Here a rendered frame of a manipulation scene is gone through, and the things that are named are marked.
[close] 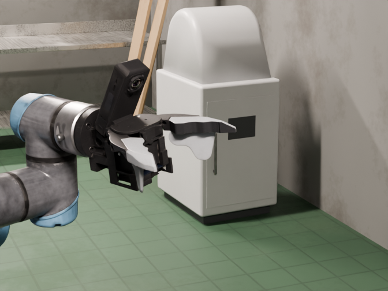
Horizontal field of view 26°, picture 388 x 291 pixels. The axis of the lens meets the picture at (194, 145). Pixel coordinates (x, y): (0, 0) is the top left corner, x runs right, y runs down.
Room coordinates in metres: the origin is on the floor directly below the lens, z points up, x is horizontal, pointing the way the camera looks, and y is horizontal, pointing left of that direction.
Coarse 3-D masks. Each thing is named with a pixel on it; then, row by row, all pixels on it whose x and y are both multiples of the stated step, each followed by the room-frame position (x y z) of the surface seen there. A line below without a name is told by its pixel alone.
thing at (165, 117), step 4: (164, 116) 1.11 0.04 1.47; (168, 116) 1.10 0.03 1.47; (172, 116) 1.10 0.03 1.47; (176, 116) 1.10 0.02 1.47; (180, 116) 1.10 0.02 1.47; (184, 116) 1.10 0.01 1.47; (188, 116) 1.10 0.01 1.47; (192, 116) 1.10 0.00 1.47; (196, 116) 1.09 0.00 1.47; (164, 120) 1.09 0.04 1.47; (168, 120) 1.09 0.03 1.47; (164, 124) 1.10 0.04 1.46; (168, 124) 1.09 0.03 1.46; (164, 128) 1.09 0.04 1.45; (168, 128) 1.09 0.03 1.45
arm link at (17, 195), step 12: (0, 180) 1.12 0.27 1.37; (12, 180) 1.13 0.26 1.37; (0, 192) 1.10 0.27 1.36; (12, 192) 1.11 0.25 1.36; (24, 192) 1.13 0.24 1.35; (0, 204) 1.09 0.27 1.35; (12, 204) 1.11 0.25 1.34; (24, 204) 1.12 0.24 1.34; (0, 216) 1.09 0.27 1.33; (12, 216) 1.11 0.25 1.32; (24, 216) 1.13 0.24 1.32
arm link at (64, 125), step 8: (72, 104) 1.16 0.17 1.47; (80, 104) 1.16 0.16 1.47; (88, 104) 1.16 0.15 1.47; (64, 112) 1.15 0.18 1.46; (72, 112) 1.14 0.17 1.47; (80, 112) 1.13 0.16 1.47; (56, 120) 1.14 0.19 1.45; (64, 120) 1.14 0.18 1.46; (72, 120) 1.13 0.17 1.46; (56, 128) 1.14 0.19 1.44; (64, 128) 1.13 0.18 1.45; (72, 128) 1.12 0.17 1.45; (56, 136) 1.13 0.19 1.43; (64, 136) 1.13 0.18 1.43; (72, 136) 1.12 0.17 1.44; (64, 144) 1.14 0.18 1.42; (72, 144) 1.12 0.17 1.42; (72, 152) 1.14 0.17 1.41
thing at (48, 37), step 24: (24, 24) 6.76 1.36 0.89; (48, 24) 6.83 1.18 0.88; (72, 24) 6.90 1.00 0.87; (96, 24) 6.98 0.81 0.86; (120, 24) 7.06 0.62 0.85; (0, 48) 6.07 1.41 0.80; (24, 48) 6.11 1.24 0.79; (48, 48) 6.18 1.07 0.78; (72, 48) 6.24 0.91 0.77; (0, 120) 6.30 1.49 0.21
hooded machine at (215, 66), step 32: (192, 32) 4.73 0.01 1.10; (224, 32) 4.77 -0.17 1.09; (256, 32) 4.86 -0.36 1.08; (192, 64) 4.72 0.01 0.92; (224, 64) 4.71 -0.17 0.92; (256, 64) 4.80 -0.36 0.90; (160, 96) 5.04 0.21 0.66; (192, 96) 4.64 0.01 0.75; (224, 96) 4.61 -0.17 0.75; (256, 96) 4.70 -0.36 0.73; (256, 128) 4.70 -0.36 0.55; (192, 160) 4.64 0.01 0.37; (224, 160) 4.61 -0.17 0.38; (256, 160) 4.70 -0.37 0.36; (192, 192) 4.64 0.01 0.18; (224, 192) 4.61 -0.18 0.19; (256, 192) 4.70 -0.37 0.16
